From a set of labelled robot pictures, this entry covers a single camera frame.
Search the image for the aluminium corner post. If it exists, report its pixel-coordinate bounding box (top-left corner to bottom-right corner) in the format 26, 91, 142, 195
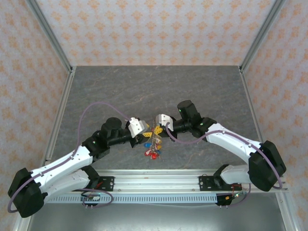
239, 0, 287, 73
25, 0, 74, 73

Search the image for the grey metal panel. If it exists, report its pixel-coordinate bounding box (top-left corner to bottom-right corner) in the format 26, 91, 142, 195
26, 203, 288, 231

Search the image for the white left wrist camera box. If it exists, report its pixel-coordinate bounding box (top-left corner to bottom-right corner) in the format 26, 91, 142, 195
127, 117, 147, 139

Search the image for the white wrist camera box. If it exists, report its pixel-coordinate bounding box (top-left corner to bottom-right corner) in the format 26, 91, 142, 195
155, 113, 175, 132
127, 117, 147, 139

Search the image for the toothed metal keyring disc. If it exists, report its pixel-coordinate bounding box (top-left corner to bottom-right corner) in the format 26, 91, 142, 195
148, 122, 159, 151

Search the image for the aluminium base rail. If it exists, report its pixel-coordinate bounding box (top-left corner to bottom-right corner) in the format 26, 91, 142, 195
25, 169, 289, 193

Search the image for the white slotted cable duct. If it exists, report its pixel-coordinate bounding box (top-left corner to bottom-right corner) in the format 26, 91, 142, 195
44, 194, 218, 204

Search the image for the small circuit board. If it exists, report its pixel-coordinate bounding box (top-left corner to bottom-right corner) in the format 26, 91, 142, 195
225, 192, 244, 201
80, 193, 101, 202

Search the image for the aluminium side rail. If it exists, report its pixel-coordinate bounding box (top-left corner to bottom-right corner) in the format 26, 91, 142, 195
37, 66, 77, 175
239, 66, 276, 174

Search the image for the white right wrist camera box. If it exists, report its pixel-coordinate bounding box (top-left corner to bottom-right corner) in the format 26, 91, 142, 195
155, 113, 175, 132

